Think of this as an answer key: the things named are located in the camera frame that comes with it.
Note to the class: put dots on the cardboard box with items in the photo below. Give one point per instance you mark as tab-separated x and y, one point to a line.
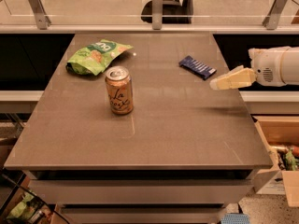
280	135

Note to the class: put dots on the grey table drawer base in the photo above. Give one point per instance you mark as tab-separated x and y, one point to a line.
141	201

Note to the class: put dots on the wire bin with snacks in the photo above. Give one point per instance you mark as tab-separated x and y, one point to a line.
23	206

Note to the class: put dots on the blue perforated basket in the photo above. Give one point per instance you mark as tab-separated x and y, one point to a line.
235	219

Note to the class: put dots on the right metal railing bracket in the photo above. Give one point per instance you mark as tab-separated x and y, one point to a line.
271	20

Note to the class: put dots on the orange LaCroix soda can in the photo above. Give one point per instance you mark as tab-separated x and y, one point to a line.
119	90

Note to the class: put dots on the glass railing panel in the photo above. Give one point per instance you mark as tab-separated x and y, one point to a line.
100	12

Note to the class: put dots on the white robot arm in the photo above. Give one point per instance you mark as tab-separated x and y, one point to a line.
289	66

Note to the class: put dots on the middle metal railing bracket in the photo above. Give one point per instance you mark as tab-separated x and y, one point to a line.
157	14

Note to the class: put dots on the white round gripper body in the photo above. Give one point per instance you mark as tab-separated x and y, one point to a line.
267	68

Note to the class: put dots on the left metal railing bracket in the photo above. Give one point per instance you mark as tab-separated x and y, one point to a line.
41	17

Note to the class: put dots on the green snack chip bag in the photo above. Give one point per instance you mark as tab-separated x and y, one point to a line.
96	57

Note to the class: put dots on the black office chair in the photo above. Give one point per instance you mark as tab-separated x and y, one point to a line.
174	12

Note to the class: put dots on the metal railing bracket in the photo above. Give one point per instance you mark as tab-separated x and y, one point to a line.
41	17
157	14
271	20

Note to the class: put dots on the blue rxbar blueberry bar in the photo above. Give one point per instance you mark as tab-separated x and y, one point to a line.
196	67

